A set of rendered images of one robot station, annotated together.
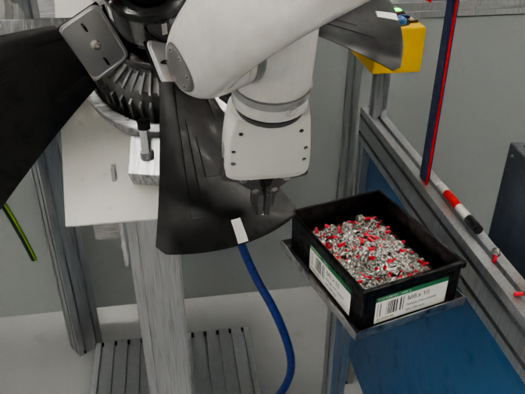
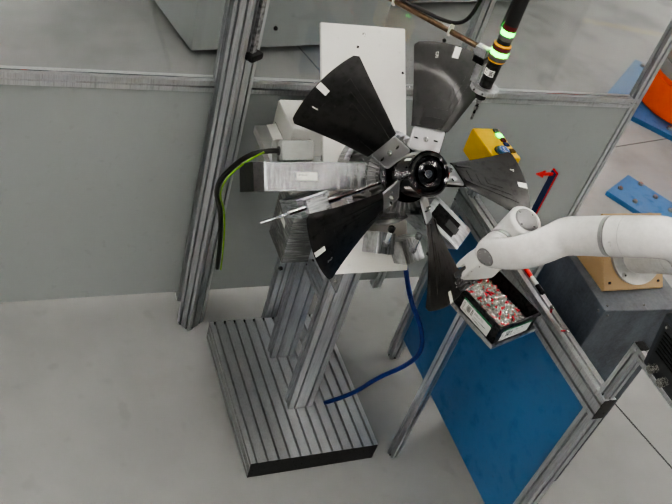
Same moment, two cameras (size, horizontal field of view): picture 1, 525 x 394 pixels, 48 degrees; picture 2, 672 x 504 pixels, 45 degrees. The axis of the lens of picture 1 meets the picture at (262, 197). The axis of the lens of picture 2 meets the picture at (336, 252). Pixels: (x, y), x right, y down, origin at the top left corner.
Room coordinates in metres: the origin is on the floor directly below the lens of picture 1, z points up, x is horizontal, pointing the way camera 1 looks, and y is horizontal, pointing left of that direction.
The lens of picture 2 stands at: (-0.76, 0.96, 2.33)
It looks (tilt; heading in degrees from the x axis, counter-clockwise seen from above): 40 degrees down; 337
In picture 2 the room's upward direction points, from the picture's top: 19 degrees clockwise
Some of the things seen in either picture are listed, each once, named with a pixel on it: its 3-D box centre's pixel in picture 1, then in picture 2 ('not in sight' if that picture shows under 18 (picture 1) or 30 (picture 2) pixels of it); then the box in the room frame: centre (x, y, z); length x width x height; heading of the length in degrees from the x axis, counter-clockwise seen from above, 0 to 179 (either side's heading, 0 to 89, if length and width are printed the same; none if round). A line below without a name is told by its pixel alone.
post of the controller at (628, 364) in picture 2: not in sight; (623, 370); (0.38, -0.38, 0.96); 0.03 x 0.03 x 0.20; 9
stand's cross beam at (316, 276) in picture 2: not in sight; (320, 283); (1.05, 0.23, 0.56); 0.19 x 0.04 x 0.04; 9
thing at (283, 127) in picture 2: not in sight; (295, 127); (1.39, 0.34, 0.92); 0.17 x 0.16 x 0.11; 9
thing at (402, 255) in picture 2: not in sight; (405, 249); (0.85, 0.09, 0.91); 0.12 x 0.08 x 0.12; 9
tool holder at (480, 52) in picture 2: not in sight; (487, 70); (0.86, 0.07, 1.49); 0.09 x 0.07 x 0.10; 44
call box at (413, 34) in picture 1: (384, 42); (490, 155); (1.20, -0.25, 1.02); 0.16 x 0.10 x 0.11; 9
